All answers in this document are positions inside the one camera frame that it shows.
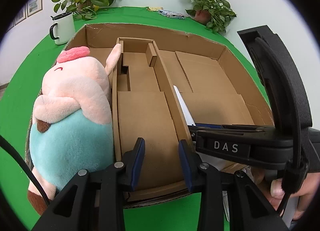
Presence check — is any group of framed certificates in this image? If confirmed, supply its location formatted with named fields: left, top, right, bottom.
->
left=5, top=0, right=43, bottom=34

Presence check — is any small brown cardboard box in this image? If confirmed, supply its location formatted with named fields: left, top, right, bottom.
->
left=111, top=37, right=194, bottom=203

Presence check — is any black cable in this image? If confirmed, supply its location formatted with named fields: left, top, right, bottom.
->
left=0, top=135, right=52, bottom=208

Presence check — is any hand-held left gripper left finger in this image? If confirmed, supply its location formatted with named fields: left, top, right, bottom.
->
left=31, top=137, right=146, bottom=231

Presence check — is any potted plant in brown pot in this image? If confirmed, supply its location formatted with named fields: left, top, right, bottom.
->
left=182, top=0, right=237, bottom=35

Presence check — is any person's right hand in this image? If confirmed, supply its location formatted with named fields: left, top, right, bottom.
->
left=270, top=170, right=320, bottom=221

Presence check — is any blue and white packet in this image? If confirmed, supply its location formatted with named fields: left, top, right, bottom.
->
left=158, top=9, right=186, bottom=20

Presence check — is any white mug with black handle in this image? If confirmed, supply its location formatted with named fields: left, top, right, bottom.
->
left=49, top=11, right=76, bottom=45

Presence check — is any black strap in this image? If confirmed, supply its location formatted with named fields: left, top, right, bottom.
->
left=280, top=161, right=309, bottom=219

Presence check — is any large cardboard box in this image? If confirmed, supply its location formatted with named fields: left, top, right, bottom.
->
left=24, top=23, right=274, bottom=209

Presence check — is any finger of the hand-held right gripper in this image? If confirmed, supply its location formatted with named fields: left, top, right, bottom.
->
left=189, top=123, right=276, bottom=145

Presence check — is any pink pig plush toy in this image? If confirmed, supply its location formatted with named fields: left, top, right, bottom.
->
left=27, top=43, right=124, bottom=216

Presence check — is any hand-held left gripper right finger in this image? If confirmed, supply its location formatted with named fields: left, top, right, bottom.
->
left=178, top=139, right=290, bottom=231

